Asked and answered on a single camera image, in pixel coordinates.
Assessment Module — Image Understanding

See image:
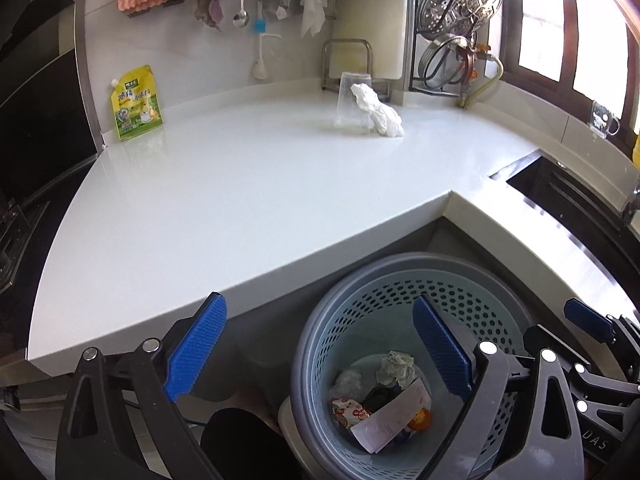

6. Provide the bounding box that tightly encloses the white paper towel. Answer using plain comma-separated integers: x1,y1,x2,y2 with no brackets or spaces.
350,84,405,138

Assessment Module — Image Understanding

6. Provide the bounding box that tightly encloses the pink toothbrush blister package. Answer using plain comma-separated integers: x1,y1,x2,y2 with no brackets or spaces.
350,377,432,454

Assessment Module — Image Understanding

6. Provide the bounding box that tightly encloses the purple grey hanging cloth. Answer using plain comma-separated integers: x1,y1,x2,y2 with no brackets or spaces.
194,0,224,30

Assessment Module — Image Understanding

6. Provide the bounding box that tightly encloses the grey perforated trash basket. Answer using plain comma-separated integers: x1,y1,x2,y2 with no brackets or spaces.
291,252,533,479

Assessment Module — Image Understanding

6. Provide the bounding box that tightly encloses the black kitchen sink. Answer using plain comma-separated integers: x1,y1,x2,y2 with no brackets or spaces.
491,151,639,307

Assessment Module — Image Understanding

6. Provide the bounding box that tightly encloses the white hanging cloth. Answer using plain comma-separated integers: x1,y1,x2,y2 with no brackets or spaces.
300,0,328,37

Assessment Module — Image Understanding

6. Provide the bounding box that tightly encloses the yellow green refill pouch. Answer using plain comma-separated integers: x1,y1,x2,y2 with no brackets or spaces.
111,65,163,142

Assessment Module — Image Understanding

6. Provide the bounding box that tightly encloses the yellow gas hose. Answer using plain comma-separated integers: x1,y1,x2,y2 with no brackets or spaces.
456,52,506,110

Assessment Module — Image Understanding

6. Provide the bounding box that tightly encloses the steel cutting board stand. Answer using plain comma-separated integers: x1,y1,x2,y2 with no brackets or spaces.
320,38,392,103

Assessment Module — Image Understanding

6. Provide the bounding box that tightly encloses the red white snack wrapper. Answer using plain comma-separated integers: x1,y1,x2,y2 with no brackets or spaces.
331,398,370,430

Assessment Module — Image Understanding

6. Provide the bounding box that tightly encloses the orange mandarin peel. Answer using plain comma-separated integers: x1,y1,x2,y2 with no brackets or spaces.
408,408,433,432

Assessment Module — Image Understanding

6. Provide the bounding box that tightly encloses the glass mug on sill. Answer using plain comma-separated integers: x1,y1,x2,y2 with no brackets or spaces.
588,101,620,139

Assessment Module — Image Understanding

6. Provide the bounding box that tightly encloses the blue white bottle brush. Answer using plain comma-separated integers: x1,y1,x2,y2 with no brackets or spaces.
250,0,282,81

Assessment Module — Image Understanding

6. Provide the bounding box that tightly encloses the white cutting board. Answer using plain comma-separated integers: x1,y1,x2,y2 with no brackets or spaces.
332,0,408,80

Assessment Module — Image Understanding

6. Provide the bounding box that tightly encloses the clear plastic cup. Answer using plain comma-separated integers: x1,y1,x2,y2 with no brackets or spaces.
334,72,372,133

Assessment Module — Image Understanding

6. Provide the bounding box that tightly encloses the black lid rack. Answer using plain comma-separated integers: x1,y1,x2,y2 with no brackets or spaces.
406,0,494,99

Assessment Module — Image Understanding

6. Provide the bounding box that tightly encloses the steel pot lid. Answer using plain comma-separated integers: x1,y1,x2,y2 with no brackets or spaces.
418,34,475,91

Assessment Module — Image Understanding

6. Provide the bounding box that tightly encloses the black cloth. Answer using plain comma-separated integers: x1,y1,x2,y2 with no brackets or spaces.
361,385,402,414

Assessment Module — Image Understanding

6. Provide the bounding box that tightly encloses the crumpled grey tissue in bin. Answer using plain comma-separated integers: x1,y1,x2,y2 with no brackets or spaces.
375,351,416,390

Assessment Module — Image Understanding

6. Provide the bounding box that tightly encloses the steel ladle spoon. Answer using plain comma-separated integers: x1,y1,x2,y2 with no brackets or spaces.
232,0,250,28

